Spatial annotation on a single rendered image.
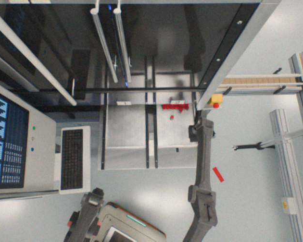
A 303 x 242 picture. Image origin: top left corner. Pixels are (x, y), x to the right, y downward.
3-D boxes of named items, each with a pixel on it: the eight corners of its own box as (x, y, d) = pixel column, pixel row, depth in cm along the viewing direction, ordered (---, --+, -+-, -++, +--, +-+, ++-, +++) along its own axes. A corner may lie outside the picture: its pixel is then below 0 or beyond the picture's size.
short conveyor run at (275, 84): (200, 98, 158) (206, 89, 143) (198, 79, 162) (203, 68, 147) (294, 96, 160) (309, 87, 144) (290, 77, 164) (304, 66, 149)
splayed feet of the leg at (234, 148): (231, 144, 234) (236, 142, 221) (277, 143, 236) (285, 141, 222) (232, 151, 232) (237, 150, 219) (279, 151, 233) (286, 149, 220)
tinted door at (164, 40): (128, 88, 119) (108, 0, 62) (206, 86, 120) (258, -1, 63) (128, 89, 119) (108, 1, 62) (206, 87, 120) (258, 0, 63)
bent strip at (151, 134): (149, 134, 145) (149, 132, 140) (153, 134, 146) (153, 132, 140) (149, 155, 142) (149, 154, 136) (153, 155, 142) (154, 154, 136)
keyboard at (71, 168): (62, 130, 153) (61, 129, 150) (83, 128, 153) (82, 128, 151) (60, 190, 141) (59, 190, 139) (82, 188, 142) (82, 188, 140)
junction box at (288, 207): (280, 197, 177) (286, 197, 168) (286, 197, 177) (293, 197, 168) (283, 212, 173) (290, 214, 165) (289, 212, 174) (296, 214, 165)
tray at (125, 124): (107, 100, 152) (106, 98, 148) (144, 99, 152) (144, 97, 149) (106, 148, 142) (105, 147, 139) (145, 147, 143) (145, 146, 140)
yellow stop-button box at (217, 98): (207, 95, 146) (210, 91, 139) (218, 95, 146) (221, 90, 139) (208, 106, 144) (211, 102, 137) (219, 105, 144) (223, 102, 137)
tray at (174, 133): (156, 99, 153) (156, 97, 149) (192, 98, 153) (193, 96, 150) (157, 146, 143) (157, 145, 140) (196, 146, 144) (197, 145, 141)
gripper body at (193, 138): (199, 126, 128) (202, 121, 121) (200, 142, 124) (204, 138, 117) (188, 126, 128) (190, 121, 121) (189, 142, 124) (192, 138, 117)
